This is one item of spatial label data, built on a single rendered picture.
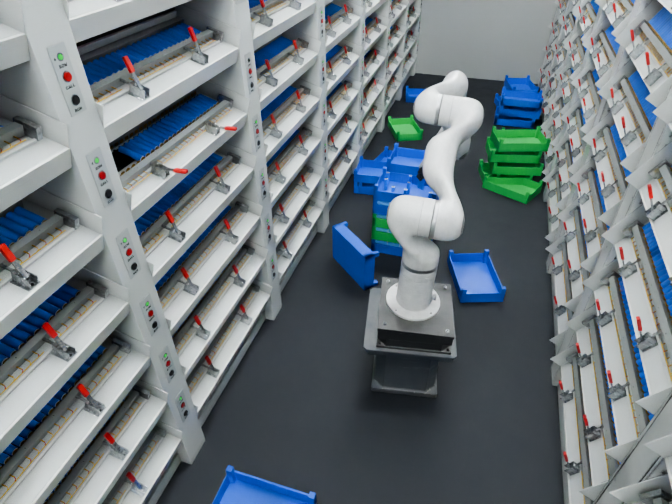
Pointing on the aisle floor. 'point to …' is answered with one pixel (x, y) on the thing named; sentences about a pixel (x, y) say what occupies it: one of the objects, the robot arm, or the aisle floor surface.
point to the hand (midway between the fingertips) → (422, 175)
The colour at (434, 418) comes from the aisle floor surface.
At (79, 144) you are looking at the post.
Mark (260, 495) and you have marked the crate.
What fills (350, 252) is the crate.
